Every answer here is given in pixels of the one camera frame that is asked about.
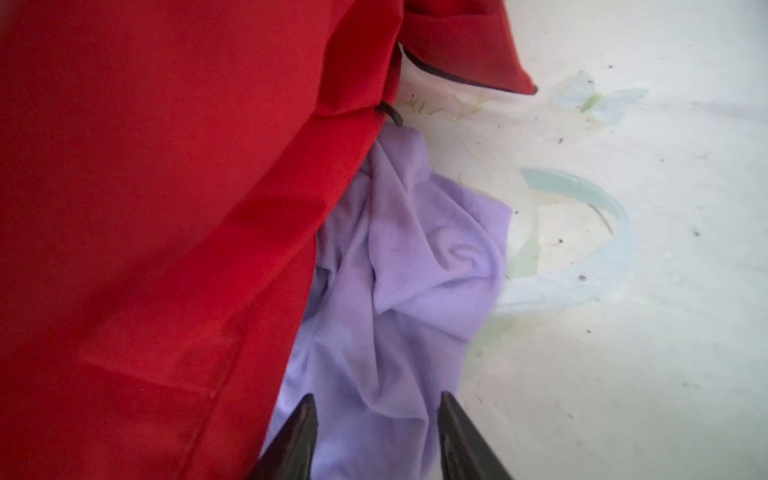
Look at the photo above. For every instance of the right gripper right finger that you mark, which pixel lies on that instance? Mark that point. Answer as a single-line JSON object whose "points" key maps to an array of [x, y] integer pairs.
{"points": [[464, 453]]}

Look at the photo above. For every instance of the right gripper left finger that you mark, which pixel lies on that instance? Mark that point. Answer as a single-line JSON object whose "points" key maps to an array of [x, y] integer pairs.
{"points": [[290, 454]]}

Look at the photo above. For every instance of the purple cloth with print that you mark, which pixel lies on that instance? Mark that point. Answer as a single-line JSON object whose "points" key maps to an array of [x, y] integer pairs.
{"points": [[409, 265]]}

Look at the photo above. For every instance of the red cloth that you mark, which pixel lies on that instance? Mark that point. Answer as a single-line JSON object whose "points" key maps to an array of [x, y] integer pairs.
{"points": [[165, 167]]}

